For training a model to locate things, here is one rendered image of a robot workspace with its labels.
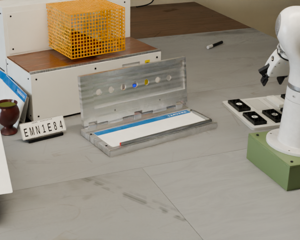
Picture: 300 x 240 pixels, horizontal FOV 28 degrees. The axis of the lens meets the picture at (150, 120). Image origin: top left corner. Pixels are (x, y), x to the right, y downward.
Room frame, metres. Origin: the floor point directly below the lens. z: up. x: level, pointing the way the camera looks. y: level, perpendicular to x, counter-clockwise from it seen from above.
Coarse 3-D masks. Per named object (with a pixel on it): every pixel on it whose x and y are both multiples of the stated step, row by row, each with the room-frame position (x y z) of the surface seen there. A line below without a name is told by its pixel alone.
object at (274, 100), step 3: (267, 96) 2.23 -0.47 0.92; (270, 96) 2.23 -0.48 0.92; (273, 96) 2.23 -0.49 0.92; (267, 99) 2.23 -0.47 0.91; (270, 99) 2.20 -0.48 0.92; (273, 99) 2.20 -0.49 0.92; (276, 99) 2.20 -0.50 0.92; (279, 99) 2.20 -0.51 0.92; (273, 102) 2.18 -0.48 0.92; (276, 102) 2.16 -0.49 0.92; (279, 102) 2.17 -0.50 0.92; (282, 102) 2.16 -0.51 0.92; (276, 105) 2.16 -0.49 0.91; (279, 105) 2.14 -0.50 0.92; (282, 105) 2.15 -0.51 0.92
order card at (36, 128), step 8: (40, 120) 1.86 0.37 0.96; (48, 120) 1.88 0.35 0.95; (56, 120) 1.89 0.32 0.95; (24, 128) 1.82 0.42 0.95; (32, 128) 1.84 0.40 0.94; (40, 128) 1.85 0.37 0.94; (48, 128) 1.86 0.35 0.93; (56, 128) 1.88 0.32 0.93; (64, 128) 1.89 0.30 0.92; (24, 136) 1.81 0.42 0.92; (32, 136) 1.82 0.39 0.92
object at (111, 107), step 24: (96, 72) 1.93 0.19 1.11; (120, 72) 1.98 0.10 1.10; (144, 72) 2.03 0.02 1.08; (168, 72) 2.09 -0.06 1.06; (96, 96) 1.91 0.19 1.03; (120, 96) 1.96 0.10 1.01; (144, 96) 2.02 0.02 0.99; (168, 96) 2.06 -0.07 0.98; (96, 120) 1.89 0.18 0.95; (120, 120) 1.94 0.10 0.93
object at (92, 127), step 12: (168, 108) 2.06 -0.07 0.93; (180, 108) 2.09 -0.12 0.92; (132, 120) 1.97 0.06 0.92; (84, 132) 1.86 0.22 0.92; (180, 132) 1.87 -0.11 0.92; (192, 132) 1.90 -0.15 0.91; (96, 144) 1.79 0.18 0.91; (132, 144) 1.76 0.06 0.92; (144, 144) 1.78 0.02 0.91; (156, 144) 1.81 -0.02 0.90
